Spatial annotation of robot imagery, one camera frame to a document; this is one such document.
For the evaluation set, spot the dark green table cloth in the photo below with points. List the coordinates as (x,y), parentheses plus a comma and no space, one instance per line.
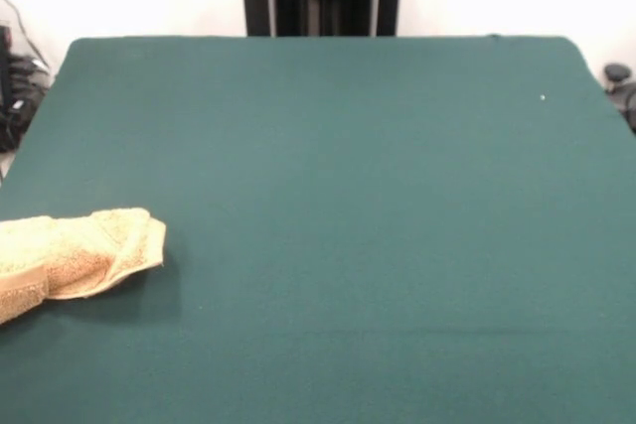
(348,220)

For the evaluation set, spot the tan terry towel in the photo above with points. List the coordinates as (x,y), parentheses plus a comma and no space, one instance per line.
(74,255)

